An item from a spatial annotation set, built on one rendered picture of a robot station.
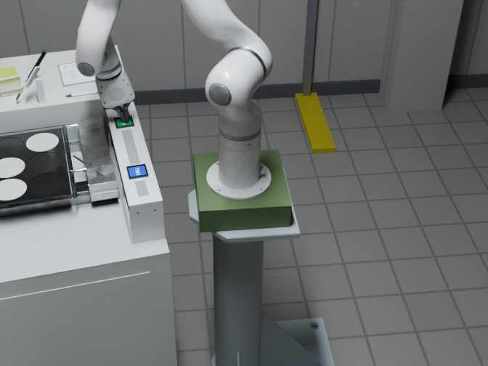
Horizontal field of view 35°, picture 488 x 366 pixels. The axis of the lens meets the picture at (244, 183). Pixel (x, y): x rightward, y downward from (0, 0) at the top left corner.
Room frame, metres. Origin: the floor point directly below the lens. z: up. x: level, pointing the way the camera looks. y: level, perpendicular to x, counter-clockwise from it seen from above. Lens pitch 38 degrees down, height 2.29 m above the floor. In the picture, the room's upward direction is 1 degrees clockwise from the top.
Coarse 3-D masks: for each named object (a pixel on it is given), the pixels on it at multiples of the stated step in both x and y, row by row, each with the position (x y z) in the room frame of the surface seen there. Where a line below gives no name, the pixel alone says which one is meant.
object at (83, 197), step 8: (80, 192) 1.76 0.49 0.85; (88, 192) 1.76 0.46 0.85; (64, 200) 1.73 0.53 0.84; (72, 200) 1.74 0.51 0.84; (80, 200) 1.74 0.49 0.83; (88, 200) 1.75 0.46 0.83; (16, 208) 1.69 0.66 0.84; (24, 208) 1.70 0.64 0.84; (32, 208) 1.71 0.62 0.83; (40, 208) 1.71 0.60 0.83; (48, 208) 1.72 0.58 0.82; (0, 216) 1.68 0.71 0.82
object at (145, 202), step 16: (112, 112) 2.03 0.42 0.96; (112, 128) 1.94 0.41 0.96; (128, 128) 1.94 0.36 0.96; (128, 144) 1.86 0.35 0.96; (144, 144) 1.86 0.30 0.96; (128, 160) 1.78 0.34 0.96; (144, 160) 1.78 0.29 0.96; (128, 176) 1.70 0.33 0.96; (128, 192) 1.63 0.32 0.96; (144, 192) 1.64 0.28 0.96; (144, 208) 1.59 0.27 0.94; (160, 208) 1.60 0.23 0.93; (144, 224) 1.58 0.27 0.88; (160, 224) 1.60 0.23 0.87; (144, 240) 1.58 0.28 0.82
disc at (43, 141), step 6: (30, 138) 1.97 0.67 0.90; (36, 138) 1.97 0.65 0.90; (42, 138) 1.97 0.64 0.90; (48, 138) 1.97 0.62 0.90; (54, 138) 1.97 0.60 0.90; (30, 144) 1.94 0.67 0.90; (36, 144) 1.94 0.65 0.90; (42, 144) 1.94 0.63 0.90; (48, 144) 1.94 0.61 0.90; (54, 144) 1.94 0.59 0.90; (36, 150) 1.90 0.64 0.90; (42, 150) 1.90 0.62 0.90
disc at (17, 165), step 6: (0, 162) 1.84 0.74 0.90; (6, 162) 1.84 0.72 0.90; (12, 162) 1.84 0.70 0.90; (18, 162) 1.84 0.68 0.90; (0, 168) 1.81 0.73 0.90; (6, 168) 1.81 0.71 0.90; (12, 168) 1.81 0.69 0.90; (18, 168) 1.81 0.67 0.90; (0, 174) 1.78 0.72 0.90; (6, 174) 1.78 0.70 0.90; (12, 174) 1.78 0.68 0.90
